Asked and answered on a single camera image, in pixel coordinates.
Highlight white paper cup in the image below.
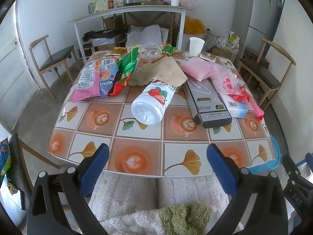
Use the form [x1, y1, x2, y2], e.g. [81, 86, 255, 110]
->
[189, 37, 205, 57]

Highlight grey cable box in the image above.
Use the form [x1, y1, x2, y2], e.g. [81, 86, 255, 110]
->
[183, 78, 233, 129]

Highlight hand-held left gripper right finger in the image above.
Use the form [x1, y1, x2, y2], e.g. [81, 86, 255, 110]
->
[206, 143, 289, 235]

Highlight brown cardboard box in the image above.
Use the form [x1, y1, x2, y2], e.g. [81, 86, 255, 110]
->
[104, 15, 125, 31]

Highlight white strawberry drink bottle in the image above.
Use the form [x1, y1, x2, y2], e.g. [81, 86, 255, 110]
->
[131, 80, 178, 126]

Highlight flat cardboard box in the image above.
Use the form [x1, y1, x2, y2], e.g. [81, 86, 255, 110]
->
[210, 46, 233, 59]

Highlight red snack packet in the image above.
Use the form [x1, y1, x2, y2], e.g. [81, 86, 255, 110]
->
[108, 73, 132, 97]

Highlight red plastic wrapper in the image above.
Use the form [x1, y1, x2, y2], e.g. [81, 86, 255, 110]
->
[227, 86, 265, 121]

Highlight wooden chair with dark seat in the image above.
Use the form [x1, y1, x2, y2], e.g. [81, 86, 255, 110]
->
[29, 35, 82, 99]
[237, 38, 296, 112]

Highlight brown paper bag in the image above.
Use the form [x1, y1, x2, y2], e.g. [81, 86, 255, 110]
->
[128, 57, 188, 87]

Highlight white mattress with blue edge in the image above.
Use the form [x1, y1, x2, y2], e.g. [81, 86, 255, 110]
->
[271, 0, 313, 152]

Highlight pink snack packet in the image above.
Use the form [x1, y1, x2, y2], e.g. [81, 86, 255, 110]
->
[71, 58, 120, 102]

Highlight yellow plastic bag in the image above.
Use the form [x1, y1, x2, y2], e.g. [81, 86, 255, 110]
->
[183, 16, 205, 35]

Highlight white and blue box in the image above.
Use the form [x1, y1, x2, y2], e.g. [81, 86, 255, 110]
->
[220, 92, 248, 118]

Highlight pink sponge pack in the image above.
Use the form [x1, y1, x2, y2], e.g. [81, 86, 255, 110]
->
[180, 59, 216, 82]

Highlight colourful snack bags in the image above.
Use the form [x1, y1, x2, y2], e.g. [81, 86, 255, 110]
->
[0, 139, 11, 179]

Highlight grey plastic bag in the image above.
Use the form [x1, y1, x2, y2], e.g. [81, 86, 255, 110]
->
[203, 33, 220, 52]

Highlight green plush cloth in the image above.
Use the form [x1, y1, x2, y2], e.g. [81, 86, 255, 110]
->
[160, 203, 211, 235]

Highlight black bag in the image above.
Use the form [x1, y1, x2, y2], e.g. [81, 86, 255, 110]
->
[82, 29, 128, 42]

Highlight white door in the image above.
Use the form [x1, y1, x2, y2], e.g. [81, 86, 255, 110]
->
[0, 1, 40, 133]

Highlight grey refrigerator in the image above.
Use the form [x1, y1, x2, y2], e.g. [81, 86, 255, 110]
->
[231, 0, 283, 64]

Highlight pink flowered plastic bag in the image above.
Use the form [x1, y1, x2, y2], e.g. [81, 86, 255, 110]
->
[210, 62, 241, 96]

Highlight white plastic bags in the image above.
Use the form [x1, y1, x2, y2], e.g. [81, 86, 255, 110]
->
[126, 24, 169, 48]

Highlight clear plastic container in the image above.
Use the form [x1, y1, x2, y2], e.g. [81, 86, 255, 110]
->
[138, 42, 160, 59]

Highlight green food packet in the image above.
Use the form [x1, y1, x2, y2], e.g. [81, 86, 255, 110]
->
[94, 0, 110, 13]

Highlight small flat carton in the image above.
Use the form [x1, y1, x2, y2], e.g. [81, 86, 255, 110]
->
[200, 52, 217, 62]

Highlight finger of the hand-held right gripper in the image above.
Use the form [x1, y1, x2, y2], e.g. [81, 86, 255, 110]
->
[282, 153, 302, 185]

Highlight blue plastic basket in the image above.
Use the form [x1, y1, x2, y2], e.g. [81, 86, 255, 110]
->
[248, 135, 282, 174]

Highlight white fleece clothing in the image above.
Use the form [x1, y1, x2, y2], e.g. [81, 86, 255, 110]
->
[87, 171, 245, 235]

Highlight green snack packet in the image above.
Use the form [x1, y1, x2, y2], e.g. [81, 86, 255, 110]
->
[117, 47, 139, 79]

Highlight small green packet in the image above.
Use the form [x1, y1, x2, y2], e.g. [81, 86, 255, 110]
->
[160, 45, 177, 55]

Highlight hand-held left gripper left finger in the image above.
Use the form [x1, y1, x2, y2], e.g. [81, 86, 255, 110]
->
[26, 143, 110, 235]

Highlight white bag with green print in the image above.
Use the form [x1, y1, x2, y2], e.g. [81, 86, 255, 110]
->
[219, 31, 241, 52]

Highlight white side table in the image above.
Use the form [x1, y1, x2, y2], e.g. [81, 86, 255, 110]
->
[68, 4, 193, 65]

